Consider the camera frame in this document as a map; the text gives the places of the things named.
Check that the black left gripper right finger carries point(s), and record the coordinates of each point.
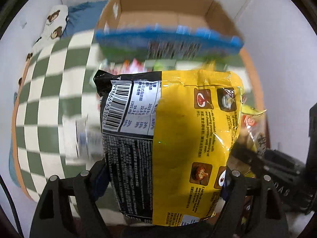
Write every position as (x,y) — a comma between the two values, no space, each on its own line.
(252,208)

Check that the white silver snack packet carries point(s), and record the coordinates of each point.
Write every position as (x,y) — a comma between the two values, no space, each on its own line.
(82,139)

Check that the yellow black noodle packet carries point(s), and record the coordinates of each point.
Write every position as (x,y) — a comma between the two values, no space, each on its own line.
(167,136)

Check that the yellow snack bag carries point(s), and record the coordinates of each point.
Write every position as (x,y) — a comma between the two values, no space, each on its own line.
(248,110)

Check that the red black noodle packet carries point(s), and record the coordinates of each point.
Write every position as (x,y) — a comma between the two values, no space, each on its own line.
(252,133)

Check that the green white checkered blanket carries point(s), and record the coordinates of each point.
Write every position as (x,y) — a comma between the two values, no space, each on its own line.
(60,83)

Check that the blue bed sheet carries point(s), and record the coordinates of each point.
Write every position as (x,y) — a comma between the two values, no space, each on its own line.
(83,17)

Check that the bear print pillow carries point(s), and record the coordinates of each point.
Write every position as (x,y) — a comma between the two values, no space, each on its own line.
(53,29)

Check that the cardboard box with blue print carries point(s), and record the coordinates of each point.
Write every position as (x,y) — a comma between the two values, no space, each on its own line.
(166,29)

